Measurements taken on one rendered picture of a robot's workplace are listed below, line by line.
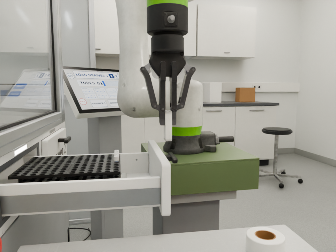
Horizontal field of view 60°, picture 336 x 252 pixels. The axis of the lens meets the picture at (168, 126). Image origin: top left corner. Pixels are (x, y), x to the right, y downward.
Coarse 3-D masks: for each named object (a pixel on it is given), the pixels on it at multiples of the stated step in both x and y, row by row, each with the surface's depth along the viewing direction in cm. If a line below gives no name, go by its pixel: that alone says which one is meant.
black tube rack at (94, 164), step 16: (32, 160) 72; (48, 160) 72; (64, 160) 72; (80, 160) 72; (96, 160) 72; (112, 160) 71; (16, 176) 58; (32, 176) 59; (48, 176) 59; (64, 176) 60; (80, 176) 68; (96, 176) 68; (112, 176) 63
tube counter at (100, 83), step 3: (96, 81) 161; (99, 81) 163; (102, 81) 164; (105, 81) 166; (108, 81) 167; (111, 81) 169; (114, 81) 170; (117, 81) 172; (99, 84) 161; (102, 84) 163; (105, 84) 164; (108, 84) 166; (111, 84) 167; (114, 84) 169; (117, 84) 170
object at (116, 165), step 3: (114, 162) 70; (117, 162) 70; (114, 165) 67; (117, 165) 67; (114, 168) 64; (117, 168) 64; (114, 171) 63; (117, 171) 63; (120, 171) 63; (114, 174) 61; (117, 174) 62
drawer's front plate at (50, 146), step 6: (54, 132) 99; (60, 132) 101; (48, 138) 87; (54, 138) 92; (42, 144) 83; (48, 144) 84; (54, 144) 92; (60, 144) 101; (66, 144) 112; (42, 150) 83; (48, 150) 84; (54, 150) 92; (60, 150) 101; (66, 150) 112
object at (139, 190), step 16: (128, 160) 82; (144, 160) 83; (0, 176) 63; (128, 176) 80; (144, 176) 80; (0, 192) 55; (16, 192) 55; (32, 192) 55; (48, 192) 56; (64, 192) 56; (80, 192) 57; (96, 192) 57; (112, 192) 58; (128, 192) 58; (144, 192) 59; (160, 192) 59; (16, 208) 55; (32, 208) 56; (48, 208) 56; (64, 208) 57; (80, 208) 57; (96, 208) 58; (112, 208) 58
